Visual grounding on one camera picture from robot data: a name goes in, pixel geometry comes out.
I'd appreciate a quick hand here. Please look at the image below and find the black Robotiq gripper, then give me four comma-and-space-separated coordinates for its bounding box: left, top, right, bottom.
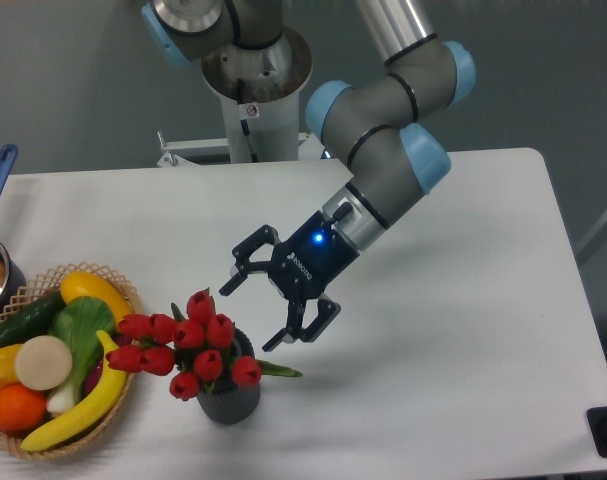
218, 209, 361, 353

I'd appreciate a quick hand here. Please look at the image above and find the red tulip bouquet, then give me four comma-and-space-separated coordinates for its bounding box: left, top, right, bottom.
106, 290, 302, 401

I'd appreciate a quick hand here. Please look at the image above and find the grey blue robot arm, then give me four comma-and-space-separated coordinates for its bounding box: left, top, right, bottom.
142, 1, 476, 350

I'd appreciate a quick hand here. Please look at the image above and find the dark grey ribbed vase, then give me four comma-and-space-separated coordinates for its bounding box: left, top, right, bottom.
197, 329, 260, 425

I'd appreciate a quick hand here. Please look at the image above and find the dark red fruit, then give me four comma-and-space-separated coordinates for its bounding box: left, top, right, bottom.
82, 334, 132, 399

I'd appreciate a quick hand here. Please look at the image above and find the yellow banana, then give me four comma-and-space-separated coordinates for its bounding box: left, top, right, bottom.
20, 330, 128, 453

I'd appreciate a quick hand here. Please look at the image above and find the green bok choy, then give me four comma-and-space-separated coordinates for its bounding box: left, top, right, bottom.
47, 296, 115, 416

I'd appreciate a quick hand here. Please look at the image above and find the woven wicker basket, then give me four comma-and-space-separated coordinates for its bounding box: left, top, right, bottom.
0, 262, 142, 460

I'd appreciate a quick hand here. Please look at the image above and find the green cucumber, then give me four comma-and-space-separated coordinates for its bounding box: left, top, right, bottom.
0, 290, 65, 348

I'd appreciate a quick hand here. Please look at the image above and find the round beige disc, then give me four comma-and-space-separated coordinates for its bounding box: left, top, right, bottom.
14, 335, 73, 391

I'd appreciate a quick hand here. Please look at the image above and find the yellow bell pepper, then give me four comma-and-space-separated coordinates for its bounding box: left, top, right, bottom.
0, 344, 22, 389

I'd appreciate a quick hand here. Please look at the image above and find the orange fruit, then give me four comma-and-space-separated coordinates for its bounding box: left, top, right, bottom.
0, 383, 46, 433

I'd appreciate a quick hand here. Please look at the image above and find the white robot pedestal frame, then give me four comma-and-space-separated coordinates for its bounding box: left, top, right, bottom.
157, 92, 331, 167

